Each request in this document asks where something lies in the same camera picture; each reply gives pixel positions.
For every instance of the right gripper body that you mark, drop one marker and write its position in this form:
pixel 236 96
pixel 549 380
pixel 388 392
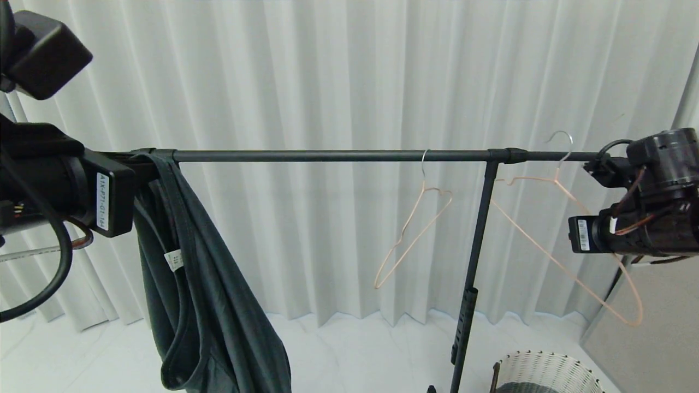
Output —
pixel 655 234

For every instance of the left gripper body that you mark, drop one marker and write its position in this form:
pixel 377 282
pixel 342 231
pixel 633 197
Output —
pixel 117 202

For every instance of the pink clothes hanger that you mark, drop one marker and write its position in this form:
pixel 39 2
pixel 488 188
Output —
pixel 546 251
pixel 415 243

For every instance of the dark grey long-sleeved shirt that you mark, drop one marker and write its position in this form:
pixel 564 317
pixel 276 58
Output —
pixel 218 305

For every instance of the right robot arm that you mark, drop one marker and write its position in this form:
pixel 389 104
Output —
pixel 666 164

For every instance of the white laundry basket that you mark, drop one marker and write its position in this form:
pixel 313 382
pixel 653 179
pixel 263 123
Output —
pixel 546 365

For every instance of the black clothes rack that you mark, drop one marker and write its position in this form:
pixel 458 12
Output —
pixel 327 156

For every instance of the white curtain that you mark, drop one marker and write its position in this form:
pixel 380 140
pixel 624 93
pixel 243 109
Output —
pixel 327 82

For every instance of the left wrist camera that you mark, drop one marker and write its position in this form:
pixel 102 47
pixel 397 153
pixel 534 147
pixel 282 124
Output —
pixel 49 54

